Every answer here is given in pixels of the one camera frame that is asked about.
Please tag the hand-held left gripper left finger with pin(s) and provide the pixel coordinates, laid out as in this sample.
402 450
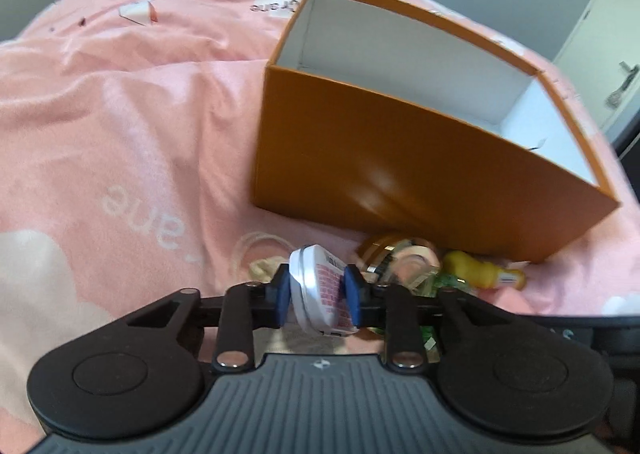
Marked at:
282 298

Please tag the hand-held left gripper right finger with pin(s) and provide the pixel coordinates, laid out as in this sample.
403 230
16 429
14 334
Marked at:
353 298

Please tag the white round tin pink print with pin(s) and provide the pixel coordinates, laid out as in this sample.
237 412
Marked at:
322 289

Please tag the yellow bottle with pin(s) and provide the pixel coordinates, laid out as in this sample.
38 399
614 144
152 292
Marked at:
475 269

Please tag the orange cardboard box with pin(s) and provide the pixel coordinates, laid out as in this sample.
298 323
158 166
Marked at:
380 169

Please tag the green packet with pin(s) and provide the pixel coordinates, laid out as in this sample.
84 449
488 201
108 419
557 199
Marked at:
440 284

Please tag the pink printed blanket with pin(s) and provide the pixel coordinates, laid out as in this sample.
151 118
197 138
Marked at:
125 134

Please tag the cream door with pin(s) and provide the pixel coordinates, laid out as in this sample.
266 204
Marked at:
600 34

